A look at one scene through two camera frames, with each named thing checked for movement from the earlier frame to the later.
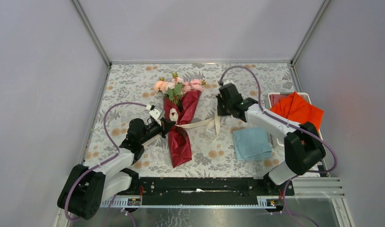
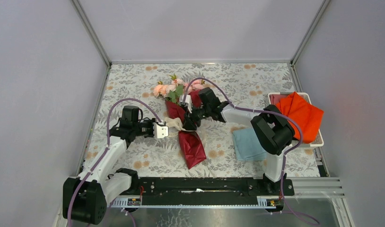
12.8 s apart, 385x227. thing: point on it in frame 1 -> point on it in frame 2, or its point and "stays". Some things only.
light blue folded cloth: [252, 144] stays
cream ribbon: [174, 116] -> [177, 122]
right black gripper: [219, 100] -> [189, 118]
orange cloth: [294, 107] stays
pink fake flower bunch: [176, 88] stays
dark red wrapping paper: [179, 147] -> [191, 141]
